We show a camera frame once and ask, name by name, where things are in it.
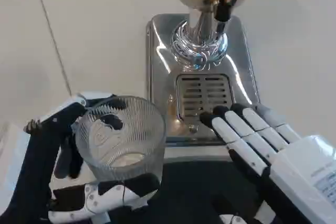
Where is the orange juice drink dispenser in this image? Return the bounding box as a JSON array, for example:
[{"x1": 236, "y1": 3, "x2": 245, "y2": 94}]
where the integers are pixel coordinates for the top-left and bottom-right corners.
[{"x1": 170, "y1": 0, "x2": 256, "y2": 72}]

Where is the steel drip tray base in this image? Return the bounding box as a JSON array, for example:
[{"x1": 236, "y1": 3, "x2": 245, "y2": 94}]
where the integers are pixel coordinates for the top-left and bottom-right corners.
[{"x1": 145, "y1": 13, "x2": 261, "y2": 162}]

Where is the slotted steel drip grid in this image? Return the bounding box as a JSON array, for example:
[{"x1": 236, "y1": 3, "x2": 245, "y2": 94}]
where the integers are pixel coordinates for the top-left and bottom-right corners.
[{"x1": 176, "y1": 73, "x2": 235, "y2": 123}]

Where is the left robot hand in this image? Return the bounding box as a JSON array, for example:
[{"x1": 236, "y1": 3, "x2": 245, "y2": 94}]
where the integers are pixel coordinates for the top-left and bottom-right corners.
[{"x1": 5, "y1": 91, "x2": 162, "y2": 224}]

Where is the clear ribbed glass cup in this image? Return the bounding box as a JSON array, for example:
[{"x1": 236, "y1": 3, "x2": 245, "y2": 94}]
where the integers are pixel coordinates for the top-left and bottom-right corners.
[{"x1": 75, "y1": 95, "x2": 166, "y2": 183}]

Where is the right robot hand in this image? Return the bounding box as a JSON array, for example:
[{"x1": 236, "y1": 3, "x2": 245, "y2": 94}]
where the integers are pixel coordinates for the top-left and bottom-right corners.
[{"x1": 199, "y1": 102, "x2": 336, "y2": 224}]

